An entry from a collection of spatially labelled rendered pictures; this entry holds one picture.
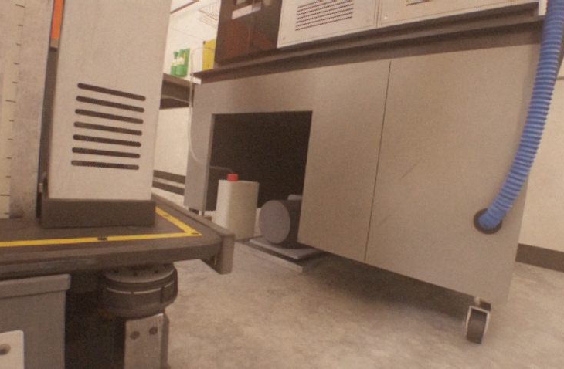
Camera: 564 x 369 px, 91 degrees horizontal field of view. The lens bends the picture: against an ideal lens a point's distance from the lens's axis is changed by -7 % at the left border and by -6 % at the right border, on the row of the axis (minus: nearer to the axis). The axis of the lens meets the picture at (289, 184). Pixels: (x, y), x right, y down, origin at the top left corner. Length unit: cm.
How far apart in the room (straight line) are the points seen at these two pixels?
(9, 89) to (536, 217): 200
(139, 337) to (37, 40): 34
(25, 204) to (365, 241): 71
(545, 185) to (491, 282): 124
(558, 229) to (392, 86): 137
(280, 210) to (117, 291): 87
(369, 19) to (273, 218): 77
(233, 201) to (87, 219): 98
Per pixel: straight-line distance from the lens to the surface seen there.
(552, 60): 74
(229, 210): 129
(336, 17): 111
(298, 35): 118
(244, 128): 143
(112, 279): 37
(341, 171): 86
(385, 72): 87
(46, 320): 32
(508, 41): 85
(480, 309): 84
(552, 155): 198
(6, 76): 42
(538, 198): 197
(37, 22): 44
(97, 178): 36
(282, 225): 116
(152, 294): 36
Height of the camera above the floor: 37
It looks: 4 degrees down
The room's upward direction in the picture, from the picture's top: 7 degrees clockwise
